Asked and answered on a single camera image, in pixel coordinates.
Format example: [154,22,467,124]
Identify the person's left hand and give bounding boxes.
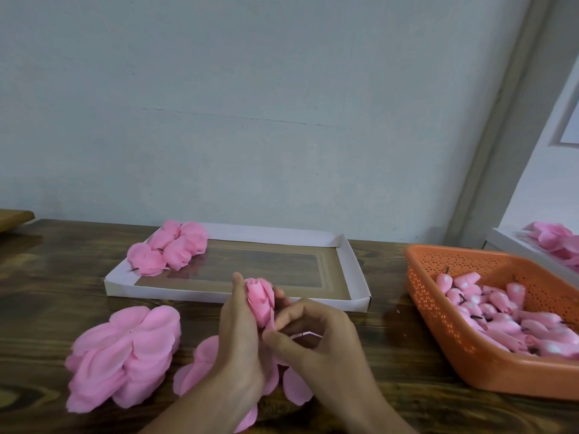
[210,272,293,398]

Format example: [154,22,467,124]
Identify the person's right hand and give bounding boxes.
[261,298,383,420]

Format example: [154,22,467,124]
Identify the stack of pink petals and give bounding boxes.
[65,304,182,414]
[172,334,282,433]

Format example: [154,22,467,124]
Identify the white shallow tray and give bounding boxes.
[104,221,372,312]

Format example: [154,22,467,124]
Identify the pink petal flower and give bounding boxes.
[179,222,209,257]

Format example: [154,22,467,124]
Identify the group of finished pink roses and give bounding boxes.
[127,219,209,277]

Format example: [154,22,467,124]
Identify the pink rose buds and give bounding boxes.
[436,271,579,360]

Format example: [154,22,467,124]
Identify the pile of pink petals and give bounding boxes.
[523,221,579,272]

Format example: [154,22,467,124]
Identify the person's left forearm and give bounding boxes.
[140,379,259,434]

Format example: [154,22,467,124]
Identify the person's right forearm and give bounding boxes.
[342,397,419,434]

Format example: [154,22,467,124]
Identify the orange plastic basket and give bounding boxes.
[405,245,579,400]

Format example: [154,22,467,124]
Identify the white paper notice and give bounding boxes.
[559,99,579,147]

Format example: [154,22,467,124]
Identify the grey door frame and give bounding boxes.
[448,0,579,248]

